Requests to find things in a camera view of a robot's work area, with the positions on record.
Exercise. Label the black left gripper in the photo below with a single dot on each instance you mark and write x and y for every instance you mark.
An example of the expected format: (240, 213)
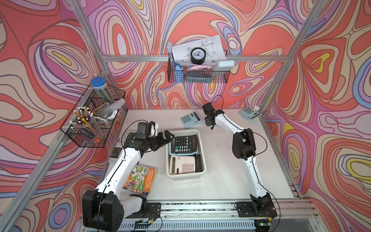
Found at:
(161, 141)

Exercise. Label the newspaper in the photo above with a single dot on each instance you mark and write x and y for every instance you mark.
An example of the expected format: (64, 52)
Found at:
(119, 145)

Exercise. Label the clear cup of pencils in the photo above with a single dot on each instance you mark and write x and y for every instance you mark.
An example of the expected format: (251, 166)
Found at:
(84, 121)

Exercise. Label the black calculator face down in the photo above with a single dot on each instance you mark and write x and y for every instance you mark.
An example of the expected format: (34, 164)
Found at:
(198, 163)

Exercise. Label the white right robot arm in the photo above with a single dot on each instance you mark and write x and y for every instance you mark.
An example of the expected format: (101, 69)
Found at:
(244, 148)

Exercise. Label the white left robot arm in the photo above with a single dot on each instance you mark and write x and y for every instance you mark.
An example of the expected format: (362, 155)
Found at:
(101, 208)

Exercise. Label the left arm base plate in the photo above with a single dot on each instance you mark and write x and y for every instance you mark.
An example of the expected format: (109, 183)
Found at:
(152, 210)

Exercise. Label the grey stapler in basket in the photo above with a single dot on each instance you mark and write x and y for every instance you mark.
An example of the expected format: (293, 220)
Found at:
(111, 110)

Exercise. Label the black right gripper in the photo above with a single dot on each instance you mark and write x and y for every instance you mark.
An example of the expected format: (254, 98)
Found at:
(207, 123)

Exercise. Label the white box in basket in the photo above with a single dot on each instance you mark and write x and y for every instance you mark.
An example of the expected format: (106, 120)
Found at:
(224, 66)

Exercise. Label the black wire basket back wall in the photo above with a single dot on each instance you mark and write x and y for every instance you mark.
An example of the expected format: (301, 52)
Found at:
(182, 74)

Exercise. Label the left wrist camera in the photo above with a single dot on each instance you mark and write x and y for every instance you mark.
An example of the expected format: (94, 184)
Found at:
(146, 130)

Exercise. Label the black wire basket left wall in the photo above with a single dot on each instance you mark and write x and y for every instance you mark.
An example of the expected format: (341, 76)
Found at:
(93, 101)

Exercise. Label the blue lid pencil jar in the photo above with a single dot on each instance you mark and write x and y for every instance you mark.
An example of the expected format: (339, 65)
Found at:
(101, 88)

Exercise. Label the white paper drawing sheet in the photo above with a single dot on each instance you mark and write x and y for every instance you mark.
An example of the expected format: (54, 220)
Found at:
(208, 51)

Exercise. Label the pink calculator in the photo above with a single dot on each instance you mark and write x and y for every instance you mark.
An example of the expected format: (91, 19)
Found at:
(182, 165)

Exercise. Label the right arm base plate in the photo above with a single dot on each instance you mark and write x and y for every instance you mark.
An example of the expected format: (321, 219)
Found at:
(249, 210)

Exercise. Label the blue calculator far corner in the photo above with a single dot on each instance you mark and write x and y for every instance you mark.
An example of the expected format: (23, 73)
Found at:
(249, 113)

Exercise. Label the black wire basket wall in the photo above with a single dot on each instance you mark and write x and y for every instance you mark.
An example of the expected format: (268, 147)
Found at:
(93, 101)
(182, 74)

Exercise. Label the colourful children's book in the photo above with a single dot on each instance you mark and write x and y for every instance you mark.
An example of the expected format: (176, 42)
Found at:
(140, 180)

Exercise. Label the cream plastic storage box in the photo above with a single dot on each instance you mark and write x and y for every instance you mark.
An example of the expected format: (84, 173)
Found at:
(185, 143)

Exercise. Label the black calculator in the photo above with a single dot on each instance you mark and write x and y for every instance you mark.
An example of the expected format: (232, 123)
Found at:
(185, 144)

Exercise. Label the blue calculator back left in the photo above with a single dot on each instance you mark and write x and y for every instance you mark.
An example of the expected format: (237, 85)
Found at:
(191, 120)

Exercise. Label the black round clock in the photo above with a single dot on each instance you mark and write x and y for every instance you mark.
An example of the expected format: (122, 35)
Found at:
(198, 56)

